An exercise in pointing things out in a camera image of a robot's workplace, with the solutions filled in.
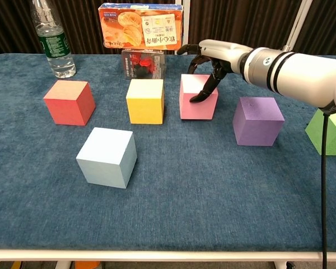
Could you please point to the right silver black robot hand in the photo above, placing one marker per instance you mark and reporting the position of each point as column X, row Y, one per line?
column 221, row 53

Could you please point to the pink foam cube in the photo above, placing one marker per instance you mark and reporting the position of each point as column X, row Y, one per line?
column 196, row 110

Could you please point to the purple foam cube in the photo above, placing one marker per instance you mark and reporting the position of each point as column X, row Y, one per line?
column 254, row 126

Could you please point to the yellow foam cube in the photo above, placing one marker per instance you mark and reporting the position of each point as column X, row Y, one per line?
column 144, row 109

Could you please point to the light blue foam cube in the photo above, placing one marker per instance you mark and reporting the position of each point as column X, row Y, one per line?
column 103, row 165

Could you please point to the red foam cube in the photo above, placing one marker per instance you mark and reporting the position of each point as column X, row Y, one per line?
column 67, row 109

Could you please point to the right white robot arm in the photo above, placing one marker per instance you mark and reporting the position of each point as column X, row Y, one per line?
column 302, row 75

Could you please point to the small dark product box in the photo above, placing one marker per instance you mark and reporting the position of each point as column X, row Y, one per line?
column 142, row 65

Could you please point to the orange bread snack box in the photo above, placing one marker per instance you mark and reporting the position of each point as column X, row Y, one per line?
column 134, row 28

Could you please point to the blue felt table cover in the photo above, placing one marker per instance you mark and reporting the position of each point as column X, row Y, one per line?
column 184, row 196

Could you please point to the clear plastic water bottle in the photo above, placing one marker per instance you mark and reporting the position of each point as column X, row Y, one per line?
column 54, row 47

